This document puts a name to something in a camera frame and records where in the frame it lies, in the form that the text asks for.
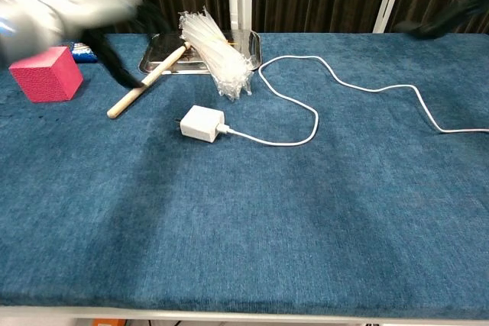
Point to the shiny rectangular tray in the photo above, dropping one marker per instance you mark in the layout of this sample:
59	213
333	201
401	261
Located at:
160	51

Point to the blue cookie packet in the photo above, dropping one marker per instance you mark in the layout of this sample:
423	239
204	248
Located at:
86	53

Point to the blue table cloth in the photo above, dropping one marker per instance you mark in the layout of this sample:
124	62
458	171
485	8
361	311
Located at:
229	226

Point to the pink cube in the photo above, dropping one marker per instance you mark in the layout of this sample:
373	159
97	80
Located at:
46	78

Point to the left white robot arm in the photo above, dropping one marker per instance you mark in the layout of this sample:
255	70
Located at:
23	32

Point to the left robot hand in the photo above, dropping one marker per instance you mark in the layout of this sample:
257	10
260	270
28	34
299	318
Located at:
91	5

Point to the white power adapter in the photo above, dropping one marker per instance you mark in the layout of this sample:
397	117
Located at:
200	123

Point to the wooden stick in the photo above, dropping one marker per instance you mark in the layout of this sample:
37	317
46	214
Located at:
126	102

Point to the bundle of clear straws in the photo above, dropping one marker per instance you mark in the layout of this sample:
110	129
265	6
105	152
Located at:
217	55

